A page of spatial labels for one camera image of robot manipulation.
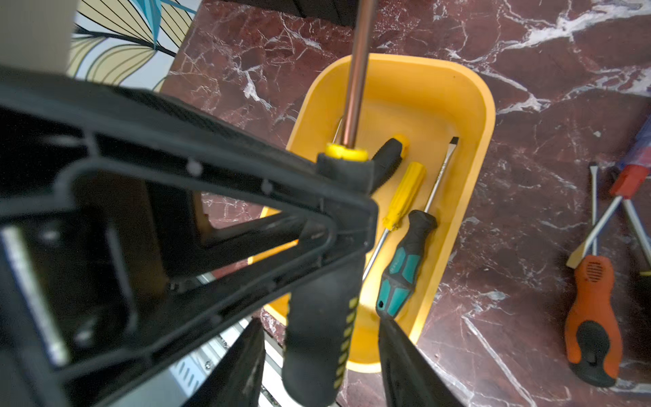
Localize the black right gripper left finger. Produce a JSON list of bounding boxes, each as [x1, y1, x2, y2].
[[183, 319, 265, 406]]

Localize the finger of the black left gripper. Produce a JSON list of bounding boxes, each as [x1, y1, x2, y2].
[[0, 65, 380, 407]]

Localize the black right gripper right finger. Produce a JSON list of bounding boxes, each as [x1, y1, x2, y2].
[[378, 317, 462, 406]]

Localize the green black screwdriver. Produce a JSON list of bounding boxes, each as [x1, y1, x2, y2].
[[376, 137, 459, 318]]

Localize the black yellow-dotted screwdriver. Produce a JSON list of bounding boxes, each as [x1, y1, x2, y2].
[[282, 1, 377, 406]]

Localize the orange black screwdriver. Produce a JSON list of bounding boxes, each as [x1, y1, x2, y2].
[[565, 163, 623, 388]]

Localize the yellow handle screwdriver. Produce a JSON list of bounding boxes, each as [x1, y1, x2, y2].
[[363, 162, 427, 280]]

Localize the black yellow-capped screwdriver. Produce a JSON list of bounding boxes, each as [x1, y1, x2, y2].
[[371, 135, 410, 193]]

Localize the black yellow-striped screwdriver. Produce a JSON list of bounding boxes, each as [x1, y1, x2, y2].
[[622, 199, 650, 309]]

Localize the yellow plastic storage box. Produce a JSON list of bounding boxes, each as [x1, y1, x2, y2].
[[248, 53, 497, 374]]

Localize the blue red transparent screwdriver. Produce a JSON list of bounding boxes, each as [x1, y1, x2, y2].
[[566, 117, 650, 269]]

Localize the black plastic toolbox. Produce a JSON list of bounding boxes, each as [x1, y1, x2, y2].
[[234, 0, 359, 27]]

